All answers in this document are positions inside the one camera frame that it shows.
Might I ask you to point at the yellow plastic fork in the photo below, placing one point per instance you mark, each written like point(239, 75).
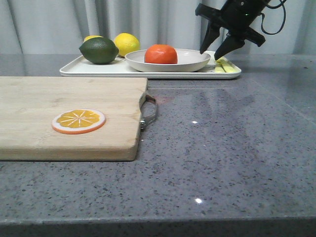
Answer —
point(222, 65)

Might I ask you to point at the orange slice toy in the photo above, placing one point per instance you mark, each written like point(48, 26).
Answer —
point(78, 121)

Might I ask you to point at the green lime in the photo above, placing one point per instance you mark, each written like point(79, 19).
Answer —
point(99, 51)

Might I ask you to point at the yellow lemon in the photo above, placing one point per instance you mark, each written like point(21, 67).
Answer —
point(92, 37)
point(126, 43)

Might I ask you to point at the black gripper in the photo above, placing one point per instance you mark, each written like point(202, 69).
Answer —
point(235, 16)

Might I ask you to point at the beige round plate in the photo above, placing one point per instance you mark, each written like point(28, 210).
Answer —
point(188, 61)

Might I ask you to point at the wooden cutting board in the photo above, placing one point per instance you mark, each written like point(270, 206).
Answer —
point(28, 106)

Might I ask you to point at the metal cutting board handle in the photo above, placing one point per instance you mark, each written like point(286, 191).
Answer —
point(149, 111)

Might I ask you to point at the orange mandarin fruit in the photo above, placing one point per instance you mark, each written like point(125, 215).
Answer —
point(161, 54)

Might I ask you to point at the white bear tray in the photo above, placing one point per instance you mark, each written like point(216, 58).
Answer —
point(80, 67)

